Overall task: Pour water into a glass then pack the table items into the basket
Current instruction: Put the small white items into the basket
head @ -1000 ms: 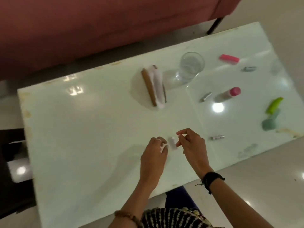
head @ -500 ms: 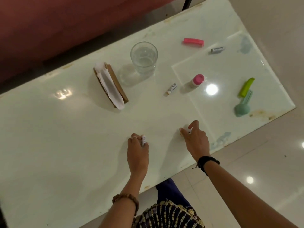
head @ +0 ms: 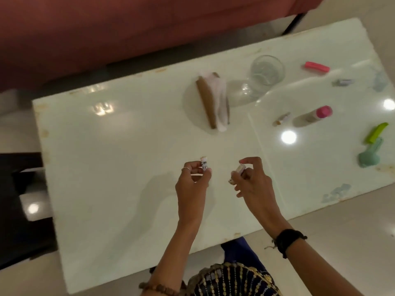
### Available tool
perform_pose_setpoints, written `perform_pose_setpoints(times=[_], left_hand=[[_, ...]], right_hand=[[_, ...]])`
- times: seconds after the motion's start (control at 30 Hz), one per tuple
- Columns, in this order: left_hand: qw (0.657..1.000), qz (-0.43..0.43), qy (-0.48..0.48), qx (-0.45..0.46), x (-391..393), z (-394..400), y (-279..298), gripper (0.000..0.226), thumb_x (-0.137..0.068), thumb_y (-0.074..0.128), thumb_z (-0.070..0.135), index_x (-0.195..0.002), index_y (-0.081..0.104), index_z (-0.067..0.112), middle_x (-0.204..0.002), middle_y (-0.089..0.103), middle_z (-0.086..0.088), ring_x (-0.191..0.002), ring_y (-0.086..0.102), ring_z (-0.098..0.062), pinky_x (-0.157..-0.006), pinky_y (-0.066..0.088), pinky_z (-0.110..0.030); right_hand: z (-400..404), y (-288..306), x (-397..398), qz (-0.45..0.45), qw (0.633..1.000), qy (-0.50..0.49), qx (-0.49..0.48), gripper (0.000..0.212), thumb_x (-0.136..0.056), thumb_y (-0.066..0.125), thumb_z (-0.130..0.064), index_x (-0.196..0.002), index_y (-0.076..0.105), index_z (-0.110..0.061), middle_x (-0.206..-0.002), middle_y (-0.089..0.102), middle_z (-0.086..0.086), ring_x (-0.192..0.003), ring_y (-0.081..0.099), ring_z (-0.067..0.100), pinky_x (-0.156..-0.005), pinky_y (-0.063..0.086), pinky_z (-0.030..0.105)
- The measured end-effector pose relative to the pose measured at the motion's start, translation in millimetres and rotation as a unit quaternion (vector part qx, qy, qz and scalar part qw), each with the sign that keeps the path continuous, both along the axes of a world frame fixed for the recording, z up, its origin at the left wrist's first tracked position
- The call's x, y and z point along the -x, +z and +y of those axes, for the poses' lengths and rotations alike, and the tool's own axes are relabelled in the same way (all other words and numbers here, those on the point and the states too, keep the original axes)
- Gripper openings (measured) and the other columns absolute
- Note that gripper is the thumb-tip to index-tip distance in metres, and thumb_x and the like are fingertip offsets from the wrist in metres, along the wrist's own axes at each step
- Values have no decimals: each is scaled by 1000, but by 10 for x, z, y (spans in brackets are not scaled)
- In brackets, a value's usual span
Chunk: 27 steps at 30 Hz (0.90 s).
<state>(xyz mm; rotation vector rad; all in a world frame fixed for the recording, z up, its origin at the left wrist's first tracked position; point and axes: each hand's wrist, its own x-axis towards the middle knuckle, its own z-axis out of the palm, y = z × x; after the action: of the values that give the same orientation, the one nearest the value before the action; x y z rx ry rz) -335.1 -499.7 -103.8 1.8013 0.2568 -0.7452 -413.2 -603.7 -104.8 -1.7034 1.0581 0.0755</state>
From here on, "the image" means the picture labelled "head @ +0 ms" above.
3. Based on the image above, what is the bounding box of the clear plastic wrapper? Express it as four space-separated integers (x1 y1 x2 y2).
322 183 352 203

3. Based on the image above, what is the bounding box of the teal plastic tool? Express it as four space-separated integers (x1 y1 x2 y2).
358 137 385 169

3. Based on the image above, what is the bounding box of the green plastic clip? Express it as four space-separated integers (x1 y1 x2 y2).
365 122 389 145

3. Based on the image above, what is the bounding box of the pink plastic cap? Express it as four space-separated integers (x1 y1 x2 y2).
304 61 331 74

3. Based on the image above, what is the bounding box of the person's left hand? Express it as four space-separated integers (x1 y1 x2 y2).
175 160 213 225

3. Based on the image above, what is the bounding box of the small white lip balm stick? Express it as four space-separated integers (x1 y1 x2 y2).
228 163 247 185

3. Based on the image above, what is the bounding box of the person's right hand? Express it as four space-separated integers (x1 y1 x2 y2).
231 156 286 236

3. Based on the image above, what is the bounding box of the black wrist band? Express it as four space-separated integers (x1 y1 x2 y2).
272 229 308 259

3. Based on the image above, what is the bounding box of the beige bottle with pink cap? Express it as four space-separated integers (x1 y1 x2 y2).
297 105 333 127

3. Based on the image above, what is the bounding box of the person's left forearm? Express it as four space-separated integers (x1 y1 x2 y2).
144 220 202 296

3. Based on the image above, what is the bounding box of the clear drinking glass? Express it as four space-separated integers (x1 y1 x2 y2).
229 55 286 108

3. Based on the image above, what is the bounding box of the brown bead bracelet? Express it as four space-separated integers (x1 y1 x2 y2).
138 282 183 296

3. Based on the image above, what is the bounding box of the brown cardboard tube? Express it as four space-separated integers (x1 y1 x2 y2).
196 72 231 130

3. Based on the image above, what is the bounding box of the black sofa leg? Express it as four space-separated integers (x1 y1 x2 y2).
282 12 308 36

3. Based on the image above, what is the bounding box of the person's right forearm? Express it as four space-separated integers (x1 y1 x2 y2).
268 214 379 296

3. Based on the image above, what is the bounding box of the small beige tube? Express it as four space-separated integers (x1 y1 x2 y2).
273 112 292 127

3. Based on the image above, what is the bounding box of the blue gold patterned garment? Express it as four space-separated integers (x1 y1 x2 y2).
184 236 282 296

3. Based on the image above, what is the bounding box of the red sofa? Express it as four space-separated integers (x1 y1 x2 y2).
0 0 328 93

